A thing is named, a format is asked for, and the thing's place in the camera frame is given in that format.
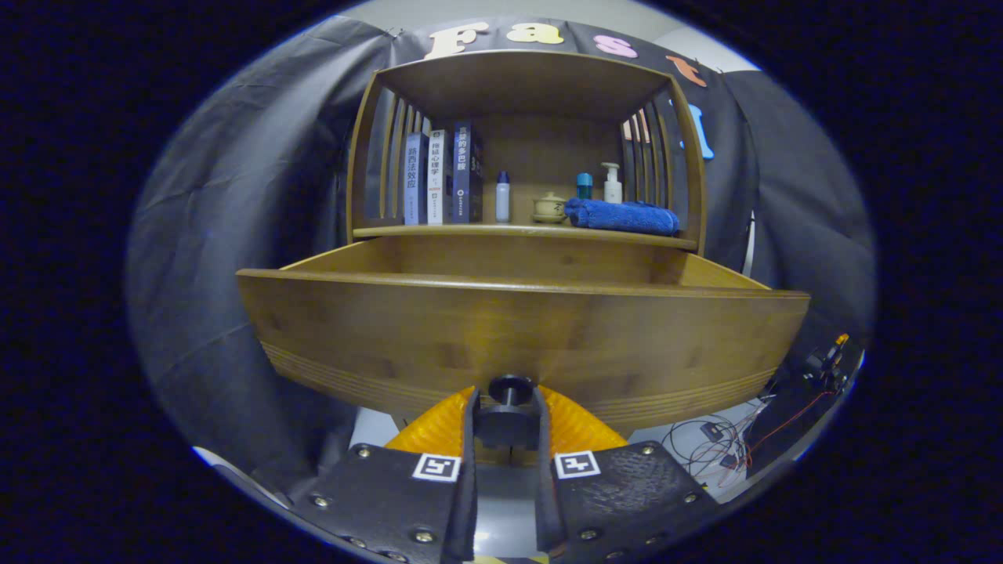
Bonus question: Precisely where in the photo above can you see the tangle of floor cables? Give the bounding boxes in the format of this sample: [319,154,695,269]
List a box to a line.
[662,396,773,490]

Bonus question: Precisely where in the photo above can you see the wooden cabinet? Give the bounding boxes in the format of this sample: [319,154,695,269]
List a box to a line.
[345,49,708,255]

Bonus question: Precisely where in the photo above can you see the blue folded towel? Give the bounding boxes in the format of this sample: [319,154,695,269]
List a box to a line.
[564,197,681,237]

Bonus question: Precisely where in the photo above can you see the dark equipment with orange part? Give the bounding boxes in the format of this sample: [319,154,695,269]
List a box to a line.
[744,333,851,479]

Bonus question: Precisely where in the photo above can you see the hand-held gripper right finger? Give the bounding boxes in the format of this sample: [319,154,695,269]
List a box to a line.
[534,385,720,561]

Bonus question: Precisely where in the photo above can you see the white book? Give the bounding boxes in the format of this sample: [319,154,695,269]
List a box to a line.
[427,129,454,226]

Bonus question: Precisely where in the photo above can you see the wooden drawer with black knob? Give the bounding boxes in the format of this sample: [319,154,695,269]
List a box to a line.
[237,235,810,451]

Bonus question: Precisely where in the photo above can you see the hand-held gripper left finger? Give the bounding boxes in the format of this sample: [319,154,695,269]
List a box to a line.
[290,385,480,564]

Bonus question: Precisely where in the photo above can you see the dark blue book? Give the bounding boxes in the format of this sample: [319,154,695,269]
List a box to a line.
[451,121,484,225]

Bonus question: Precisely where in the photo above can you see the light blue book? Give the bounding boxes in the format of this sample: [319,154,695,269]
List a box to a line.
[403,132,430,226]

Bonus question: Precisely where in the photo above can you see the beige lidded tea cup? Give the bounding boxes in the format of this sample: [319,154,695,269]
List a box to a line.
[531,192,568,225]

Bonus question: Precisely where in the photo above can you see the wooden countertop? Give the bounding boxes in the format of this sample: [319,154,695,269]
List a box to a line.
[353,222,698,251]

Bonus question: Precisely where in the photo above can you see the black backdrop cloth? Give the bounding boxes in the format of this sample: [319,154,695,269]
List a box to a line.
[125,14,877,479]

